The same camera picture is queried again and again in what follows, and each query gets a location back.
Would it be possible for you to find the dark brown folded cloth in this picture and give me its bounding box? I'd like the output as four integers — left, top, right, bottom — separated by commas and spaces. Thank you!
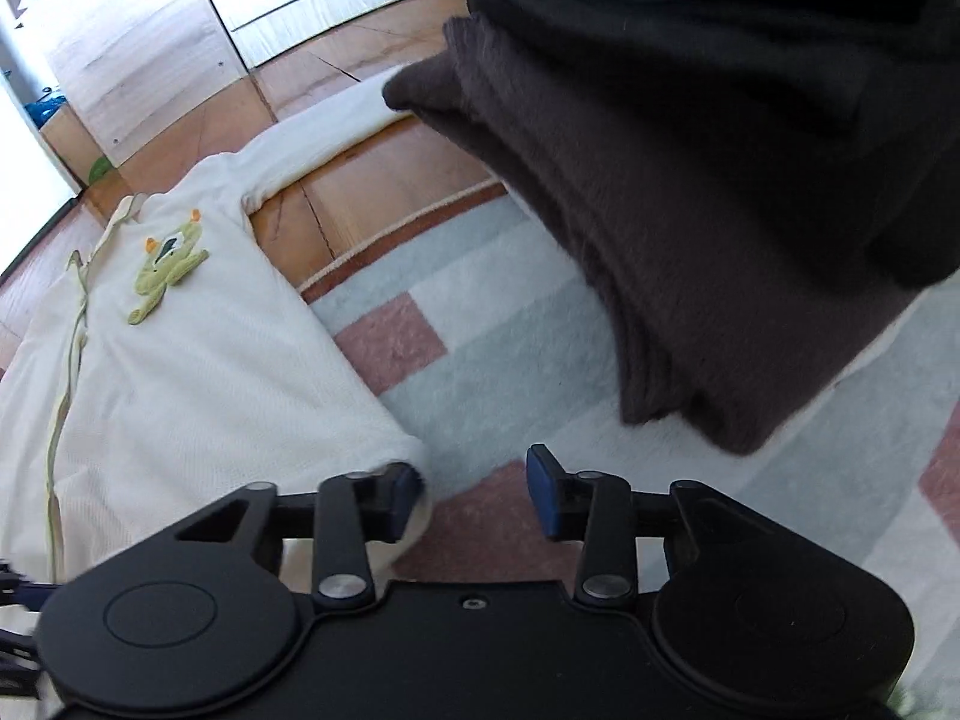
382, 15, 960, 455

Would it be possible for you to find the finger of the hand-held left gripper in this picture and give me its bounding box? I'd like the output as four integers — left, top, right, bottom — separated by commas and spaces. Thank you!
0, 559, 59, 611
0, 626, 46, 695

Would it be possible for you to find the light wood cabinet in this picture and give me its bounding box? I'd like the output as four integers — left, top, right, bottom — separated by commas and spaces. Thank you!
41, 0, 252, 166

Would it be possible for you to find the white door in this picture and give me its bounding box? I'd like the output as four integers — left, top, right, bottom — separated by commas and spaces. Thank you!
0, 71, 80, 275

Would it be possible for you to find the black folded cloth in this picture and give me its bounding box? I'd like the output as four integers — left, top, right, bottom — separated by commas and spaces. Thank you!
446, 0, 960, 290

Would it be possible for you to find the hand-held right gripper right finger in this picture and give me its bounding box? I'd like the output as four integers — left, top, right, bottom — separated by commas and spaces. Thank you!
526, 445, 781, 608

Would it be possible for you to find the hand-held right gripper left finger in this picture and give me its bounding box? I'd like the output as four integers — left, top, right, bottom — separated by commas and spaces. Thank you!
161, 463, 421, 610

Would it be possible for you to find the blue bag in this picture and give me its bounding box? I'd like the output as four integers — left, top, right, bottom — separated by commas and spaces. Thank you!
22, 90, 68, 125

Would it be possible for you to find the white garment with green trim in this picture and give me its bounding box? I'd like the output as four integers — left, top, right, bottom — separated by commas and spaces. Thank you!
0, 79, 436, 601

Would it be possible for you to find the grey white brown rug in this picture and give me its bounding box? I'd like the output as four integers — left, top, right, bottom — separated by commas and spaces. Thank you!
296, 180, 960, 720

